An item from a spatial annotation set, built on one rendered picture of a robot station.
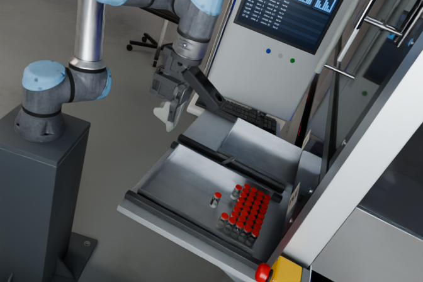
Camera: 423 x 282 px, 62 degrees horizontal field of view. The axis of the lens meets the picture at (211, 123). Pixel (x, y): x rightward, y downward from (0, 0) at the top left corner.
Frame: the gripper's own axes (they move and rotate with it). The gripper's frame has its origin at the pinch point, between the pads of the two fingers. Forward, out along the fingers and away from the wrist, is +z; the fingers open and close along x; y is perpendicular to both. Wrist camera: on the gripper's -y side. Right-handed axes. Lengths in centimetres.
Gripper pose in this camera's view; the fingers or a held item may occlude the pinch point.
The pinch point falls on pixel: (172, 128)
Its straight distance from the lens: 88.2
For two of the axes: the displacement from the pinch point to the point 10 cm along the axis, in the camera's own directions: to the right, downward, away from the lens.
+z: -3.2, 8.0, 5.1
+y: -8.9, -4.4, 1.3
